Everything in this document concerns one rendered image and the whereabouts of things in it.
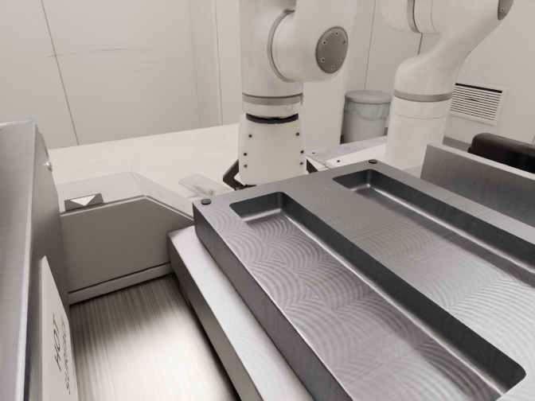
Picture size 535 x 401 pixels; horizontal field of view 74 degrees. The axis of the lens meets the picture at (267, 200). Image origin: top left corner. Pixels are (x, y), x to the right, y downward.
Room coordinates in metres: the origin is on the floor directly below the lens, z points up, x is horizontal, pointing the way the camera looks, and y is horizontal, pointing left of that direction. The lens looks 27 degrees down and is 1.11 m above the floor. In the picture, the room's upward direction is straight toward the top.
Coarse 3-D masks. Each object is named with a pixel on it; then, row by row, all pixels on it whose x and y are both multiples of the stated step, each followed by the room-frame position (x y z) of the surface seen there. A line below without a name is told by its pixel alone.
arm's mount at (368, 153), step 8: (384, 144) 0.97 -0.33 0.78; (360, 152) 0.93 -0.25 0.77; (368, 152) 0.92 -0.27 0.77; (376, 152) 0.92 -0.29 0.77; (384, 152) 0.92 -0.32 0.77; (328, 160) 0.89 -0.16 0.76; (336, 160) 0.88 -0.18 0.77; (344, 160) 0.88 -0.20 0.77; (352, 160) 0.88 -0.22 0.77; (360, 160) 0.88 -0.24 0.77
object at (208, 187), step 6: (198, 174) 0.77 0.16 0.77; (180, 180) 0.74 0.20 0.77; (186, 180) 0.74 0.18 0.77; (192, 180) 0.74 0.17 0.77; (198, 180) 0.74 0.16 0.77; (204, 180) 0.74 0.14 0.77; (210, 180) 0.74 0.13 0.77; (192, 186) 0.71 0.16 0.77; (198, 186) 0.71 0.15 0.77; (204, 186) 0.71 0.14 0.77; (210, 186) 0.71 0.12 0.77; (216, 186) 0.71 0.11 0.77; (222, 186) 0.71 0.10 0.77; (204, 192) 0.68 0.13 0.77; (210, 192) 0.68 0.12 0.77; (216, 192) 0.68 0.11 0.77; (222, 192) 0.68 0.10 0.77; (228, 192) 0.68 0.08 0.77
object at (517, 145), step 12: (480, 144) 0.31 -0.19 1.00; (492, 144) 0.30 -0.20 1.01; (504, 144) 0.29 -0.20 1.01; (516, 144) 0.29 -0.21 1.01; (528, 144) 0.29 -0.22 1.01; (480, 156) 0.31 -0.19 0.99; (492, 156) 0.30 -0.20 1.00; (504, 156) 0.29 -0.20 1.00; (516, 156) 0.28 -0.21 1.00; (528, 156) 0.27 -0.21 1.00; (516, 168) 0.28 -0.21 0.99; (528, 168) 0.27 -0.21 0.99
